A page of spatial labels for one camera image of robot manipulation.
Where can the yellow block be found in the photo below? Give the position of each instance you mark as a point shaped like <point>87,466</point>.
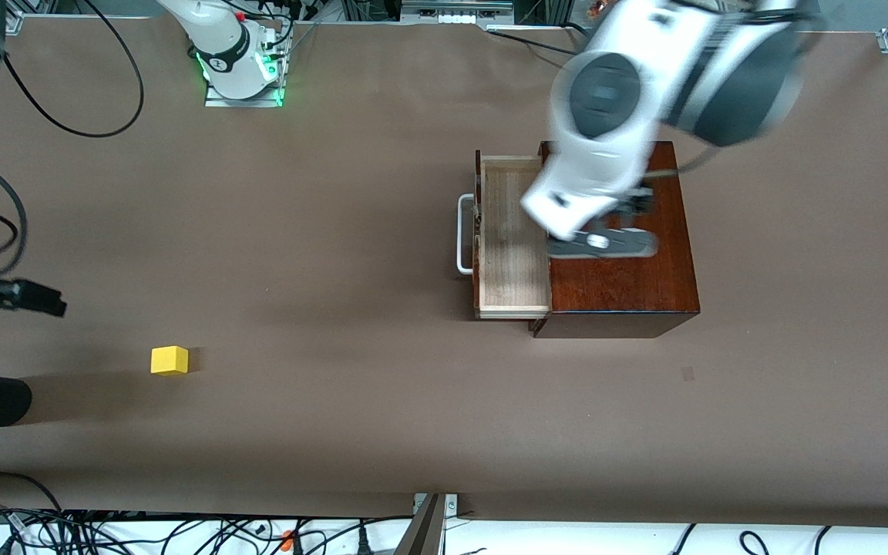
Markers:
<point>169,361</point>

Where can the light wooden drawer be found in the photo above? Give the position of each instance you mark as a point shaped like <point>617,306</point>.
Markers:
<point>513,270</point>

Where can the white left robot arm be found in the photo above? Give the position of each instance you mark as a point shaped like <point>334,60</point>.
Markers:
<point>675,46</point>

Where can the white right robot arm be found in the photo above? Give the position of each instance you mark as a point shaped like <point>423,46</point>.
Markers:
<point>228,54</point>

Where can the black power plug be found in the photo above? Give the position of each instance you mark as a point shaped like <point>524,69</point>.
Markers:
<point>363,543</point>

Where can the aluminium profile beam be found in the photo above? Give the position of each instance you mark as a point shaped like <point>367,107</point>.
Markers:
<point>422,532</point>

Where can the white power strip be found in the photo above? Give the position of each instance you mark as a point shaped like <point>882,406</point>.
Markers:
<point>457,17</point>

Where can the metal rack shelf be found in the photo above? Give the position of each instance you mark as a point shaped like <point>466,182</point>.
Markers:
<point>490,6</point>

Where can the dark brown wooden cabinet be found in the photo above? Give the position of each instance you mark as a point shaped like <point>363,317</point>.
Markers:
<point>644,285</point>

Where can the small metal bracket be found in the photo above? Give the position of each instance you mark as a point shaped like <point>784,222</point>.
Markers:
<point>452,505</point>

